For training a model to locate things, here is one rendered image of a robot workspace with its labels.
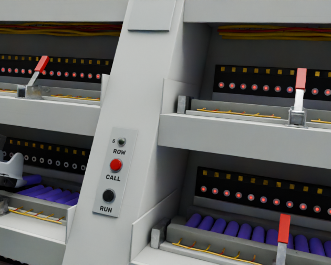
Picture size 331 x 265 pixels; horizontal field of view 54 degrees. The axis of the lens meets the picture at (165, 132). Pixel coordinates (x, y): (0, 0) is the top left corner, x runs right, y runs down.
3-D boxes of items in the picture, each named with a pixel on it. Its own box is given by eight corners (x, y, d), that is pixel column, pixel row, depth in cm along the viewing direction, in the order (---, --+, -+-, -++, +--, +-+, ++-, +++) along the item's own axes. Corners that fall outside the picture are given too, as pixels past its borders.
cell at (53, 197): (71, 200, 62) (48, 210, 56) (63, 198, 62) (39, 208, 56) (72, 191, 62) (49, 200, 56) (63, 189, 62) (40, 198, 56)
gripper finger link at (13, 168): (44, 159, 61) (4, 147, 53) (35, 191, 60) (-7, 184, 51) (32, 157, 62) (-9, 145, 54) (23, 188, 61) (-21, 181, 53)
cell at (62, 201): (80, 202, 61) (58, 213, 55) (72, 200, 62) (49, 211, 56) (81, 192, 61) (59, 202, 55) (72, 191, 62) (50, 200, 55)
